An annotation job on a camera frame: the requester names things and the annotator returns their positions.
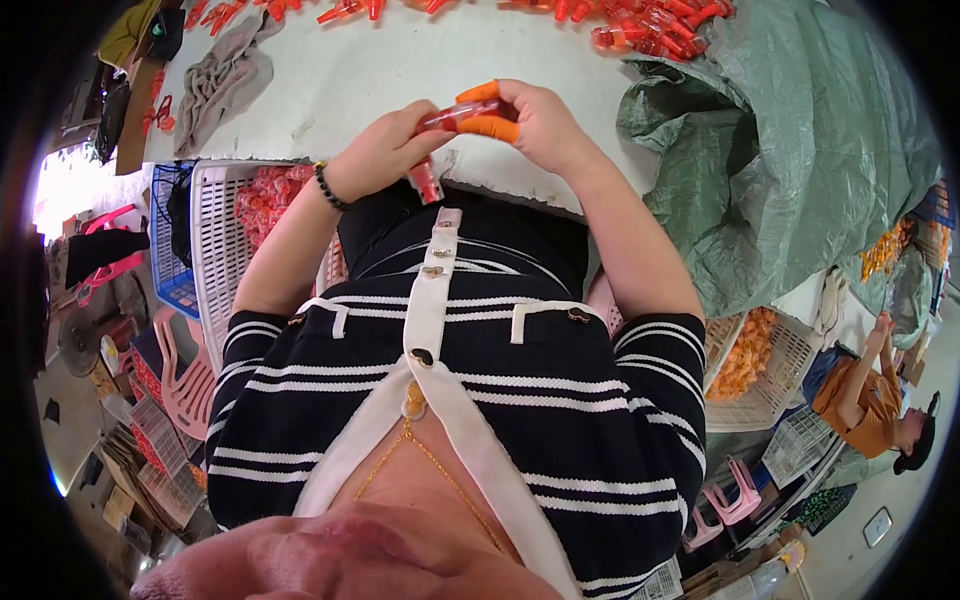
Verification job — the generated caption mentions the person's right hand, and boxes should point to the person's right hand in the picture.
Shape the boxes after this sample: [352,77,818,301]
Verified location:
[456,78,599,179]

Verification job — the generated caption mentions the person's left hand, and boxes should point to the person's left hand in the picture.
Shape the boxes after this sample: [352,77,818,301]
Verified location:
[327,99,459,204]

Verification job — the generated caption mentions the red clear plastic bottle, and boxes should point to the red clear plastic bottle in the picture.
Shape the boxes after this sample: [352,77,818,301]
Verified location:
[414,99,502,138]
[406,153,446,206]

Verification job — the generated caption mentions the person's legs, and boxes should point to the person's legs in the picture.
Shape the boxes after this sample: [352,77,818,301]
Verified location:
[337,178,594,280]

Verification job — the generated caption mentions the heap of red capped bottles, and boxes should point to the heap of red capped bottles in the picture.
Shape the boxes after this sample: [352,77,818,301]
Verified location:
[233,164,318,250]

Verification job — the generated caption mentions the grey towel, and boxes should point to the grey towel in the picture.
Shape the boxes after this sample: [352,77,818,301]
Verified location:
[172,10,288,160]

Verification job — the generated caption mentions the white slatted plastic crate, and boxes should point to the white slatted plastic crate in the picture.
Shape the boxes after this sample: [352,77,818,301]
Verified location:
[189,158,351,376]

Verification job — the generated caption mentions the row of red plastic bottles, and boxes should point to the row of red plastic bottles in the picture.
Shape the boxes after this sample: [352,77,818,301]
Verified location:
[182,0,738,63]

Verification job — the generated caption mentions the small red plastic parts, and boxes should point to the small red plastic parts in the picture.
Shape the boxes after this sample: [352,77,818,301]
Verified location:
[141,67,177,136]

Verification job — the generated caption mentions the black bag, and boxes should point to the black bag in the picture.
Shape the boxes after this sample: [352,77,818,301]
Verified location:
[145,6,188,63]

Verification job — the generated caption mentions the blue plastic crate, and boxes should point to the blue plastic crate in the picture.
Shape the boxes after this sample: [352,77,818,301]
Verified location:
[147,162,204,321]

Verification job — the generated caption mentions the person's body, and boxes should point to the person's body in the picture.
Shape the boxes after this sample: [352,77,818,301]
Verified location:
[131,206,710,600]

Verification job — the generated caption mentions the olive garment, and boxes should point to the olive garment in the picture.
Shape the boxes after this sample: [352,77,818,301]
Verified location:
[96,0,163,70]

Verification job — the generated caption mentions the pink chair with black cloth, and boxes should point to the pink chair with black cloth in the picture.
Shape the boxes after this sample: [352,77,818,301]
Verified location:
[64,202,153,310]

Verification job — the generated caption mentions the pink plastic stool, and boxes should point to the pink plastic stool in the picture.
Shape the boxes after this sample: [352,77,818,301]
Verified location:
[152,306,220,442]

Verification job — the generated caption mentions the green woven tarp sack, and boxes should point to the green woven tarp sack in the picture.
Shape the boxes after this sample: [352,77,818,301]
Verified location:
[615,0,945,321]

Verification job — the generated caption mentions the grey floor fan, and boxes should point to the grey floor fan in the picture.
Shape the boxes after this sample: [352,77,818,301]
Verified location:
[57,306,104,378]

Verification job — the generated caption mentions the white crate of orange pieces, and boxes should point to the white crate of orange pieces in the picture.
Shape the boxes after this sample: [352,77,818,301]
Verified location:
[703,306,824,435]

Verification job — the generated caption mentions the stack of white crates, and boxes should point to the stack of white crates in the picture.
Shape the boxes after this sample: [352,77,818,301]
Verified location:
[126,396,209,528]

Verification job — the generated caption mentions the pair of pink stools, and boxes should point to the pair of pink stools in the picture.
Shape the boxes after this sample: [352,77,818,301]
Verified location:
[681,453,763,554]

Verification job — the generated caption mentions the heap of orange pieces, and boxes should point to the heap of orange pieces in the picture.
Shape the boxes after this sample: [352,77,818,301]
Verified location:
[858,216,918,284]

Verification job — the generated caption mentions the empty white plastic crate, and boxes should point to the empty white plastic crate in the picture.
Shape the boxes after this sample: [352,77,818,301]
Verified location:
[760,405,838,490]

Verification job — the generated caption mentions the black plastic crate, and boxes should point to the black plastic crate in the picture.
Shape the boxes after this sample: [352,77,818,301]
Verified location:
[786,483,859,537]

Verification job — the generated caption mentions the phone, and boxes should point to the phone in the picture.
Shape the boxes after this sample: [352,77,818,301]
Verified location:
[861,506,894,550]

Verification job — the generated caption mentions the black beaded bracelet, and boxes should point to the black beaded bracelet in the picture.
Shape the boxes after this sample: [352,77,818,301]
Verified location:
[312,159,353,213]

